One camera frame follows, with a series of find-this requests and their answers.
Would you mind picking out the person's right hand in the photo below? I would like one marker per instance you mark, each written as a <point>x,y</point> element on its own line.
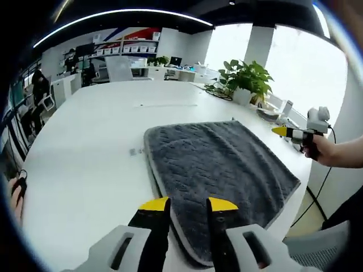
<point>327,150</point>

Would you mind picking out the white upright box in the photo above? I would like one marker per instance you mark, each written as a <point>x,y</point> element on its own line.
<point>287,109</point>

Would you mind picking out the potted green plant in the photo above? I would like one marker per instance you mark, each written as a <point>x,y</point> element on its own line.
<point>246,78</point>

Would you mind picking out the large black monitor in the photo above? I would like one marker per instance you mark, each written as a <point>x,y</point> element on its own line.
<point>84,50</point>

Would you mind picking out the short ceiling light strip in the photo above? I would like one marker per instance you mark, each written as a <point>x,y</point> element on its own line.
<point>321,21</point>

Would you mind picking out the small black monitor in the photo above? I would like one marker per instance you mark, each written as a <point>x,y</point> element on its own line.
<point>175,61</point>

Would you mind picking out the narrow window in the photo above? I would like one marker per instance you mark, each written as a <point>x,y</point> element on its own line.
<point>227,45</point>

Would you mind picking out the white cabinet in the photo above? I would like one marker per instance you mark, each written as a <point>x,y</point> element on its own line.
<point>63,90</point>

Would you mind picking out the long ceiling light strip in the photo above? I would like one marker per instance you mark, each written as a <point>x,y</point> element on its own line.
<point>113,13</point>

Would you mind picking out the white chair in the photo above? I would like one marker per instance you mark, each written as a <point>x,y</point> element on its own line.
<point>47,102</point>

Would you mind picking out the wall shelf with white boxes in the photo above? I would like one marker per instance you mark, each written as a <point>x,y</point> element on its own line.
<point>133,46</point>

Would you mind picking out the person's dark clothing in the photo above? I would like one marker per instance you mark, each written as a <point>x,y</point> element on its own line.
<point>346,209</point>

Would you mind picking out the grey towel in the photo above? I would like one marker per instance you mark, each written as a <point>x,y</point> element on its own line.
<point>215,164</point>

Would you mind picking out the small green desk plant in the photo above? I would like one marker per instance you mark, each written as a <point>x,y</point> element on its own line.
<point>158,60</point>

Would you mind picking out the white desk row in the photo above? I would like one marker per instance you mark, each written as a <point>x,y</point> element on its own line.
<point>181,74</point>

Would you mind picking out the grey office chair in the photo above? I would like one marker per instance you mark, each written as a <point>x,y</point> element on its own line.
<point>120,68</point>

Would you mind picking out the wide window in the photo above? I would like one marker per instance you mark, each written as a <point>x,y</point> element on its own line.
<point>306,71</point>

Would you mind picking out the grey mesh chair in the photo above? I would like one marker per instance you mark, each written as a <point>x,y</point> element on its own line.
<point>320,246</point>

